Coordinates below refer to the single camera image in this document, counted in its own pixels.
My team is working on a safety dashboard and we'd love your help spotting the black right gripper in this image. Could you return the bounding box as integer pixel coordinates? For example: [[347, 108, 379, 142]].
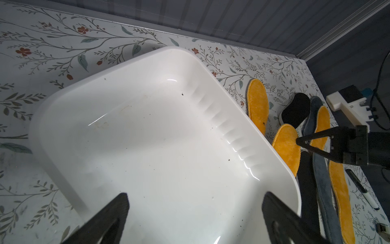
[[296, 126, 390, 168]]

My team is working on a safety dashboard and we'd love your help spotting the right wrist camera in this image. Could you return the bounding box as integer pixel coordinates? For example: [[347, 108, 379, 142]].
[[326, 85, 380, 132]]

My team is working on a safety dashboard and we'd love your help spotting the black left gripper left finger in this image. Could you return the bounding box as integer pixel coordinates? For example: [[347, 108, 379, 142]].
[[63, 193, 130, 244]]

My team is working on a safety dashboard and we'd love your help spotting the black marker pen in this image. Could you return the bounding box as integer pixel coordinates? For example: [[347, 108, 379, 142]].
[[345, 169, 380, 210]]

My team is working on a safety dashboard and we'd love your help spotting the orange insole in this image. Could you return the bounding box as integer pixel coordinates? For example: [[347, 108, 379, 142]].
[[327, 160, 356, 244], [310, 106, 330, 150], [272, 124, 301, 177]]

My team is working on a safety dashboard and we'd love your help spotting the black insole back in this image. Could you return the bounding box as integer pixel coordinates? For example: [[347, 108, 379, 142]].
[[279, 93, 310, 129]]

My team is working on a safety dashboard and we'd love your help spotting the orange insole box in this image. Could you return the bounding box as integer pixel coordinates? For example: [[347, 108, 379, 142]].
[[246, 79, 269, 135]]

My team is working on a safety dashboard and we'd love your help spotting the grey fleece insole front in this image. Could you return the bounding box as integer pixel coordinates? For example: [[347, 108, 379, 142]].
[[312, 153, 343, 244]]

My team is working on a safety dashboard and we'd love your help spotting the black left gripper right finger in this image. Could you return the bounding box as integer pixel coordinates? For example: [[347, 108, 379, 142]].
[[262, 192, 329, 244]]

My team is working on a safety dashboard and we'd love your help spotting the white plastic storage box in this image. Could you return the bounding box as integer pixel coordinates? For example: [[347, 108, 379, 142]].
[[29, 47, 301, 244]]

